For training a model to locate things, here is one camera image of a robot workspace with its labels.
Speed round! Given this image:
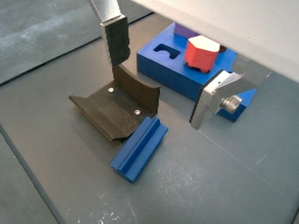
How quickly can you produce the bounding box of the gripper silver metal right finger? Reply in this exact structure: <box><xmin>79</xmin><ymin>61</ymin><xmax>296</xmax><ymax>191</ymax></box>
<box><xmin>189</xmin><ymin>54</ymin><xmax>271</xmax><ymax>130</ymax></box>

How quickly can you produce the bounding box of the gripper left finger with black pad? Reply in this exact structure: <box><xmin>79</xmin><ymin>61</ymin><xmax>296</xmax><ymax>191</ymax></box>
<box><xmin>88</xmin><ymin>0</ymin><xmax>131</xmax><ymax>67</ymax></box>

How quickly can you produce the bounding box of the blue star-profile bar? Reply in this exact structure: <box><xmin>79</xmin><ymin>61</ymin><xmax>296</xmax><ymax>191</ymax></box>
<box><xmin>109</xmin><ymin>117</ymin><xmax>168</xmax><ymax>183</ymax></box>

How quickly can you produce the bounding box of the black curved fixture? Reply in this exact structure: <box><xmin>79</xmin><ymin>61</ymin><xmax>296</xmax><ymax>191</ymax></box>
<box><xmin>69</xmin><ymin>65</ymin><xmax>160</xmax><ymax>141</ymax></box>

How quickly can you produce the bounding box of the red hexagonal peg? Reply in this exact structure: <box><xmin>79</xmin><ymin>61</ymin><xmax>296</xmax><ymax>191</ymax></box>
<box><xmin>184</xmin><ymin>35</ymin><xmax>220</xmax><ymax>74</ymax></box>

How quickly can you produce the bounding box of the brown cylinder peg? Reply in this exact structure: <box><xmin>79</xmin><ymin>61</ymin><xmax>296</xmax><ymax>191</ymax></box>
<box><xmin>219</xmin><ymin>45</ymin><xmax>227</xmax><ymax>53</ymax></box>

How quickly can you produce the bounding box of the purple block peg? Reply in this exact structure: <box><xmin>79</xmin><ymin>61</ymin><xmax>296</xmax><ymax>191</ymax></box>
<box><xmin>173</xmin><ymin>23</ymin><xmax>199</xmax><ymax>39</ymax></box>

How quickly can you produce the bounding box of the blue shape-sorter block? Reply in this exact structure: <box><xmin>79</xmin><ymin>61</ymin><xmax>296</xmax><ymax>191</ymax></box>
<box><xmin>135</xmin><ymin>22</ymin><xmax>257</xmax><ymax>123</ymax></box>

